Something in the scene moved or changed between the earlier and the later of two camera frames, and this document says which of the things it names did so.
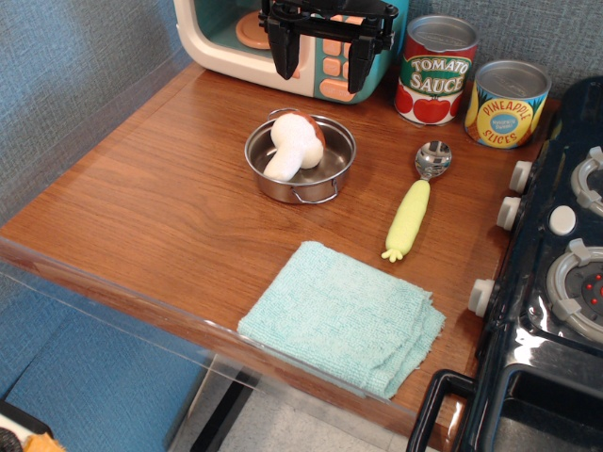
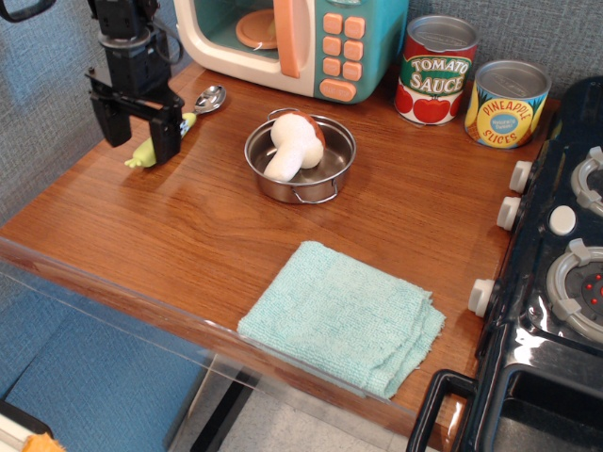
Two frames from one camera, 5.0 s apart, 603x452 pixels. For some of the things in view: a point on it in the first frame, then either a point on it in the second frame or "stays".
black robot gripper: [346, 18] → [138, 78]
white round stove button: [562, 219] stays
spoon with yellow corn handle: [432, 159] → [208, 100]
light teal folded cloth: [348, 317] stays
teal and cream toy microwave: [224, 43] stays
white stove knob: [508, 212] stays
